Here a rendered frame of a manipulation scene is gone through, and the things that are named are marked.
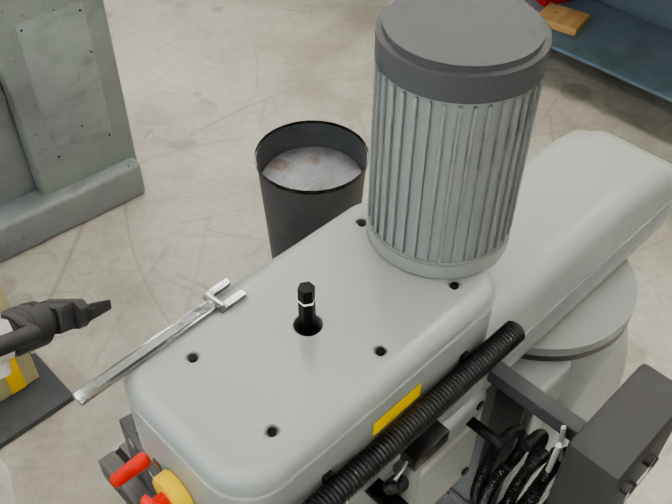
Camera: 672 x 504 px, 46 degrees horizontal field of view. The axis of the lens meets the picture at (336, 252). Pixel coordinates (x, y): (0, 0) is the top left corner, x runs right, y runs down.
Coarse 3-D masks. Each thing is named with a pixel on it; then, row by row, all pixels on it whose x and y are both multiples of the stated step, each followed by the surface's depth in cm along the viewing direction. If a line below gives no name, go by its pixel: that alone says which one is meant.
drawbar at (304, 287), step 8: (304, 288) 96; (312, 288) 96; (304, 296) 95; (312, 296) 96; (304, 304) 96; (304, 312) 97; (312, 312) 98; (304, 320) 98; (312, 320) 99; (304, 328) 100; (312, 328) 100
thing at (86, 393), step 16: (224, 288) 104; (208, 304) 102; (224, 304) 102; (192, 320) 100; (160, 336) 98; (176, 336) 98; (144, 352) 96; (112, 368) 95; (128, 368) 95; (96, 384) 93; (112, 384) 94; (80, 400) 91
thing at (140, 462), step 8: (136, 456) 107; (144, 456) 107; (128, 464) 106; (136, 464) 106; (144, 464) 107; (120, 472) 106; (128, 472) 106; (136, 472) 106; (112, 480) 105; (120, 480) 105; (128, 480) 106
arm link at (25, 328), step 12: (0, 312) 145; (12, 312) 143; (24, 312) 145; (0, 324) 139; (12, 324) 142; (24, 324) 143; (0, 336) 136; (12, 336) 137; (24, 336) 139; (36, 336) 141; (0, 348) 134; (12, 348) 137; (24, 348) 144; (0, 360) 139; (0, 372) 139
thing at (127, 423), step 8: (128, 416) 184; (120, 424) 184; (128, 424) 182; (128, 432) 181; (136, 432) 179; (128, 440) 184; (136, 440) 179; (128, 448) 191; (136, 448) 178; (152, 464) 175; (144, 472) 185; (152, 472) 174; (144, 480) 191; (152, 480) 179; (152, 488) 185
